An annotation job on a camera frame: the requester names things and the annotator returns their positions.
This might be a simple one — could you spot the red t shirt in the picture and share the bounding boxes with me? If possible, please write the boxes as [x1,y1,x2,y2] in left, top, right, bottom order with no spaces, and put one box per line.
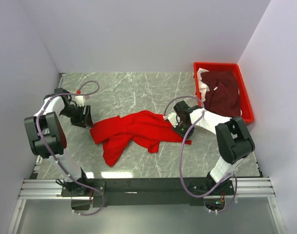
[90,110,183,167]

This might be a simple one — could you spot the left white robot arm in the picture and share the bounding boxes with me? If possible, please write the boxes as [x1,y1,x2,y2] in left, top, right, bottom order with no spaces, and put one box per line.
[24,88,93,195]

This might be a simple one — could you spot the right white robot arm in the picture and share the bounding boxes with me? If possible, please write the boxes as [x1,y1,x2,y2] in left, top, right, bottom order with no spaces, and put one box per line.
[164,101,255,188]

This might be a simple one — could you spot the white pink t shirt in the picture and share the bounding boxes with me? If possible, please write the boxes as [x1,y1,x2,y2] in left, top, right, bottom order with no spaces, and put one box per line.
[197,68,210,102]

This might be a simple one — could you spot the dark maroon t shirt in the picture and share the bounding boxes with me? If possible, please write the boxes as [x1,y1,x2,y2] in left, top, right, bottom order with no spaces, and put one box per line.
[201,70,241,117]

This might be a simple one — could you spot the red plastic bin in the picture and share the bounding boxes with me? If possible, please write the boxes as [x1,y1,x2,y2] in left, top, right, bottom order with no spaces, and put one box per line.
[193,62,254,124]

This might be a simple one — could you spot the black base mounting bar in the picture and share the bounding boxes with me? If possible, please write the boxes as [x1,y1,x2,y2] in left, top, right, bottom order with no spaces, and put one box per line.
[60,177,236,211]

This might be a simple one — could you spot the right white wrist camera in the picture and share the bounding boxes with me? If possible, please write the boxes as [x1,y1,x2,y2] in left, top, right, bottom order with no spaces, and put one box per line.
[163,112,180,127]

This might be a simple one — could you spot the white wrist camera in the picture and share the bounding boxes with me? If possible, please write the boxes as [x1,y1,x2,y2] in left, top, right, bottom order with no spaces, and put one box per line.
[163,112,180,127]
[74,90,90,107]

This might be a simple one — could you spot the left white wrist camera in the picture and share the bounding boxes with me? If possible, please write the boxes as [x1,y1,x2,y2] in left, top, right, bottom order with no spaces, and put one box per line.
[74,90,90,107]

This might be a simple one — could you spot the aluminium frame rail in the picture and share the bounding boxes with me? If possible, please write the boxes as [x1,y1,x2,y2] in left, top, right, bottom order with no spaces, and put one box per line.
[18,177,276,200]

